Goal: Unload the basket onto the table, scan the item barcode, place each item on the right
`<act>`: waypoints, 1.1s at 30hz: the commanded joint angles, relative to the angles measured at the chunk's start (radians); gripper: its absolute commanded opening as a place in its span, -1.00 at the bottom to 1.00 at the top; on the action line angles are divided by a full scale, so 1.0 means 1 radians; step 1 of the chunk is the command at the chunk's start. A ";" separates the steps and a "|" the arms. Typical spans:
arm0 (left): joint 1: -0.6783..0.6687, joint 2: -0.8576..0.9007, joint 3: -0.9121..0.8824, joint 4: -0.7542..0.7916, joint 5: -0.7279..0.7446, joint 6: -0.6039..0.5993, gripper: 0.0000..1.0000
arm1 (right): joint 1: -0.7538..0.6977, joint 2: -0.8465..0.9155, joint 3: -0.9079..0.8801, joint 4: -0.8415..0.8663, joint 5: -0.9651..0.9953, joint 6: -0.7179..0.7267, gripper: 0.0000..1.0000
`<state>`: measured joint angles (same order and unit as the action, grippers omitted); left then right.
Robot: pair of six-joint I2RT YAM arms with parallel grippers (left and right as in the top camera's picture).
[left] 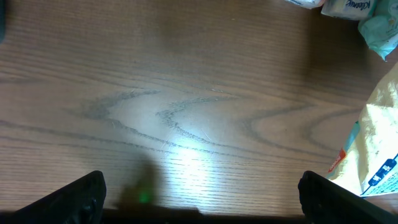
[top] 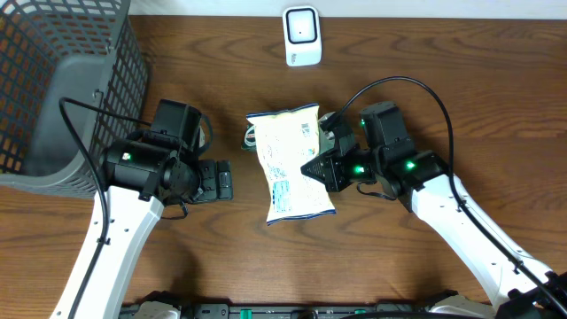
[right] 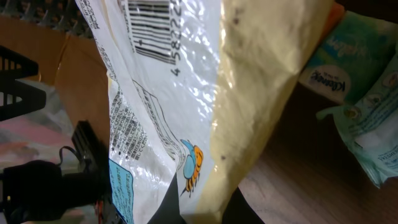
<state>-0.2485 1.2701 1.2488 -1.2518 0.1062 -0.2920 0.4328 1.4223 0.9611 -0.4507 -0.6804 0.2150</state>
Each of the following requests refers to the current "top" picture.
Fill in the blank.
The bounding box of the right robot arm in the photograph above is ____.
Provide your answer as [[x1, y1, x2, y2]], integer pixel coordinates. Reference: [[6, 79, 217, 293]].
[[301, 102, 566, 318]]

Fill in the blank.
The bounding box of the dark grey mesh plastic basket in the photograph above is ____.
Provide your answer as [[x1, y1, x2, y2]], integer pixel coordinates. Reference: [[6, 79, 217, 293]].
[[1, 0, 149, 198]]

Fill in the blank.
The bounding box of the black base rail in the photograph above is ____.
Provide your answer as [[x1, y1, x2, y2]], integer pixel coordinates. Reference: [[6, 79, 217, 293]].
[[119, 300, 460, 319]]

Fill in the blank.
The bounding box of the large beige snack bag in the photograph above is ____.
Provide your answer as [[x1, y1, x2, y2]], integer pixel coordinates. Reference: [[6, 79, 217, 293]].
[[246, 104, 336, 225]]

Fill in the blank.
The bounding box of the dark green round-logo packet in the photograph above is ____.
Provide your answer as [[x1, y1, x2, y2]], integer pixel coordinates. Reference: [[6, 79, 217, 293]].
[[241, 124, 256, 152]]

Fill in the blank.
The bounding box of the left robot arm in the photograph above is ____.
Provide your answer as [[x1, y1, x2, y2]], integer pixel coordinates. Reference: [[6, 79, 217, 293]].
[[52, 97, 234, 318]]

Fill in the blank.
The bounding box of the white barcode scanner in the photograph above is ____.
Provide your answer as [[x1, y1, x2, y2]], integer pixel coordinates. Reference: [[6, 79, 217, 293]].
[[282, 5, 322, 67]]

